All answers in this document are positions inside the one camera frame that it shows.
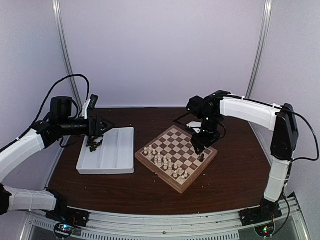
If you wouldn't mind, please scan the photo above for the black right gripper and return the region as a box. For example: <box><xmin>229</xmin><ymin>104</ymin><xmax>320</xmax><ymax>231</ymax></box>
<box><xmin>191</xmin><ymin>114</ymin><xmax>221</xmax><ymax>155</ymax></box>

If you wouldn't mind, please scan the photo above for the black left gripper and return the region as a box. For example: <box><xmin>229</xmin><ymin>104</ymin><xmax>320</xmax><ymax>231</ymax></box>
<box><xmin>59</xmin><ymin>115</ymin><xmax>115</xmax><ymax>137</ymax></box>

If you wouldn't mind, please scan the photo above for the wooden chess board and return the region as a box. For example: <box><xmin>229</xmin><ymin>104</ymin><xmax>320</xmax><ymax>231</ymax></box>
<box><xmin>135</xmin><ymin>125</ymin><xmax>218</xmax><ymax>194</ymax></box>

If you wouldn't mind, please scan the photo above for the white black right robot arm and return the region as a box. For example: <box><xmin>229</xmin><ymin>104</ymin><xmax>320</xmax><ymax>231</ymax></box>
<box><xmin>186</xmin><ymin>90</ymin><xmax>299</xmax><ymax>221</ymax></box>

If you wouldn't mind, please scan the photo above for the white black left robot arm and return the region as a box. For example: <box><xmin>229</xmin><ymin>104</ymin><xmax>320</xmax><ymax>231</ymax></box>
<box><xmin>0</xmin><ymin>94</ymin><xmax>115</xmax><ymax>222</ymax></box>

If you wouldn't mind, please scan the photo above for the pile of dark chess pieces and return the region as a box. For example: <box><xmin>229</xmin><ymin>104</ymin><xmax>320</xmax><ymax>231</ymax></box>
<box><xmin>85</xmin><ymin>136</ymin><xmax>103</xmax><ymax>152</ymax></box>

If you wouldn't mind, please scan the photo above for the white chess pieces group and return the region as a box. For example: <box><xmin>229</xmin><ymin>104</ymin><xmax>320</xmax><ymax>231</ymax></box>
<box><xmin>139</xmin><ymin>145</ymin><xmax>193</xmax><ymax>186</ymax></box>

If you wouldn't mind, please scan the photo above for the right controller board with LEDs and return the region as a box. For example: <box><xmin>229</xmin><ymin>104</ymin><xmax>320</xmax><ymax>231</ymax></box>
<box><xmin>254</xmin><ymin>222</ymin><xmax>275</xmax><ymax>238</ymax></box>

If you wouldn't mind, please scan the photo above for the controller board with leds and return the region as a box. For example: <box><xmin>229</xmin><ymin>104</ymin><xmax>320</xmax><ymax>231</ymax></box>
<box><xmin>53</xmin><ymin>222</ymin><xmax>75</xmax><ymax>238</ymax></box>
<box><xmin>254</xmin><ymin>222</ymin><xmax>275</xmax><ymax>238</ymax></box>

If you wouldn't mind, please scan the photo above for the left controller board with LEDs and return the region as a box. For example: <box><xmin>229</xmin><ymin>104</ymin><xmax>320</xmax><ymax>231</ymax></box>
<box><xmin>53</xmin><ymin>222</ymin><xmax>75</xmax><ymax>238</ymax></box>

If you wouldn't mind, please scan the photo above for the white plastic sorting tray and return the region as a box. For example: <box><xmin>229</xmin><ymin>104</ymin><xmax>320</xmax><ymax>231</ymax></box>
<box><xmin>76</xmin><ymin>127</ymin><xmax>135</xmax><ymax>175</ymax></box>

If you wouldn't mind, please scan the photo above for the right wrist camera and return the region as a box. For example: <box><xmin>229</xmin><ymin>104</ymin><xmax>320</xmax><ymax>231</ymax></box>
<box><xmin>186</xmin><ymin>121</ymin><xmax>202</xmax><ymax>133</ymax></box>

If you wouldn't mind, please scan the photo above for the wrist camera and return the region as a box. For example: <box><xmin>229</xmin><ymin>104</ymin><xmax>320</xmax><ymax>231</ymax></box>
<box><xmin>79</xmin><ymin>94</ymin><xmax>99</xmax><ymax>120</ymax></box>
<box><xmin>186</xmin><ymin>121</ymin><xmax>202</xmax><ymax>133</ymax></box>

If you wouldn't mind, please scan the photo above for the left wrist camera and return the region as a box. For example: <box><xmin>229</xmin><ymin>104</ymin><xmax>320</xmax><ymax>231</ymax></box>
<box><xmin>79</xmin><ymin>94</ymin><xmax>99</xmax><ymax>120</ymax></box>

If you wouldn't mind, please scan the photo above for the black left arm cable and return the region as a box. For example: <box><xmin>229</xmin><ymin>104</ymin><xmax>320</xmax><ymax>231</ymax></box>
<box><xmin>14</xmin><ymin>74</ymin><xmax>91</xmax><ymax>141</ymax></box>

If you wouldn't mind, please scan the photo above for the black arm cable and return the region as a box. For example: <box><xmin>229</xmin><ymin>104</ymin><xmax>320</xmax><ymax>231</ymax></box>
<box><xmin>172</xmin><ymin>109</ymin><xmax>317</xmax><ymax>233</ymax></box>
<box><xmin>14</xmin><ymin>74</ymin><xmax>91</xmax><ymax>141</ymax></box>

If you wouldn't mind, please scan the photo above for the aluminium right corner post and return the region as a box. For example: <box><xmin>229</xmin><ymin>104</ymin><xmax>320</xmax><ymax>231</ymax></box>
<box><xmin>245</xmin><ymin>0</ymin><xmax>273</xmax><ymax>99</ymax></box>

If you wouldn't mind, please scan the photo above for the aluminium corner post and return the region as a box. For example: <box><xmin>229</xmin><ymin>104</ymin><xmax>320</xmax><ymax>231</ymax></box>
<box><xmin>52</xmin><ymin>0</ymin><xmax>82</xmax><ymax>107</ymax></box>
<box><xmin>245</xmin><ymin>0</ymin><xmax>273</xmax><ymax>99</ymax></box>

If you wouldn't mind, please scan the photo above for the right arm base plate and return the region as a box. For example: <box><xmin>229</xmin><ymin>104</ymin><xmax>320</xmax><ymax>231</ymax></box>
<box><xmin>239</xmin><ymin>206</ymin><xmax>283</xmax><ymax>227</ymax></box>

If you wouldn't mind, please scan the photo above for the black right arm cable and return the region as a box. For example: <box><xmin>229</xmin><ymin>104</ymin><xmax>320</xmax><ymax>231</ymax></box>
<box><xmin>172</xmin><ymin>109</ymin><xmax>317</xmax><ymax>233</ymax></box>

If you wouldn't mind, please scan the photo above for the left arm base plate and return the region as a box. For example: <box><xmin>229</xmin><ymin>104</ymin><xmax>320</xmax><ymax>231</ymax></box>
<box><xmin>44</xmin><ymin>207</ymin><xmax>90</xmax><ymax>227</ymax></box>

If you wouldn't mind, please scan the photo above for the aluminium front frame rail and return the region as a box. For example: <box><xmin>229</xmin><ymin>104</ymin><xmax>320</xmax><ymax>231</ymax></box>
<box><xmin>19</xmin><ymin>192</ymin><xmax>305</xmax><ymax>240</ymax></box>

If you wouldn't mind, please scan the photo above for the aluminium left corner post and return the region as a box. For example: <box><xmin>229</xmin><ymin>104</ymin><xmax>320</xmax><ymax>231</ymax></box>
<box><xmin>52</xmin><ymin>0</ymin><xmax>82</xmax><ymax>107</ymax></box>

